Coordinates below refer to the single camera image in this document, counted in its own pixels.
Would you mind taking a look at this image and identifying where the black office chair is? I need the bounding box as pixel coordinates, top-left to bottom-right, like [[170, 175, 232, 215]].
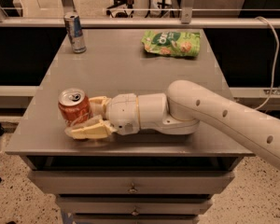
[[105, 0, 133, 18]]

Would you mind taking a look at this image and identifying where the grey drawer cabinet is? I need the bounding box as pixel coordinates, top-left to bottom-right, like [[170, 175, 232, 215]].
[[7, 29, 249, 224]]

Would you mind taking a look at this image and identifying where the blue silver energy drink can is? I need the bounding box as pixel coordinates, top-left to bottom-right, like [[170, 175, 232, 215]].
[[63, 12, 86, 53]]

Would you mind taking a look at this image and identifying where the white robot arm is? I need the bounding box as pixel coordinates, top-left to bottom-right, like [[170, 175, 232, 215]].
[[65, 80, 280, 170]]

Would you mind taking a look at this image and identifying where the metal railing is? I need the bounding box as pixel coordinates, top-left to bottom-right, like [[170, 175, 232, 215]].
[[0, 0, 280, 28]]

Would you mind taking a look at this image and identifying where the white cable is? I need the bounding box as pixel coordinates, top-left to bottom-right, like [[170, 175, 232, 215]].
[[254, 16, 280, 111]]

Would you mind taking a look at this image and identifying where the drawer with knob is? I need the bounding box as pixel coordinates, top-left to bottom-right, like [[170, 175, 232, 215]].
[[57, 196, 212, 215], [29, 171, 234, 195]]

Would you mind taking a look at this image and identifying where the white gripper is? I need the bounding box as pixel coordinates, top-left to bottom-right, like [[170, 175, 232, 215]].
[[64, 93, 140, 140]]

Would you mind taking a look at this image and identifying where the top drawer with knob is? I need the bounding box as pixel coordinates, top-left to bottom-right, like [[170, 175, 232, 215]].
[[29, 171, 234, 195]]

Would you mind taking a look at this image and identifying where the red Coca-Cola can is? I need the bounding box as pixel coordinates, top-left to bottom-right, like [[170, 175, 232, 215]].
[[58, 88, 91, 127]]

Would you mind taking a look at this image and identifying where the green chip bag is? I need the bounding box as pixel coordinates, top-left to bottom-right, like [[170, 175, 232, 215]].
[[141, 31, 201, 57]]

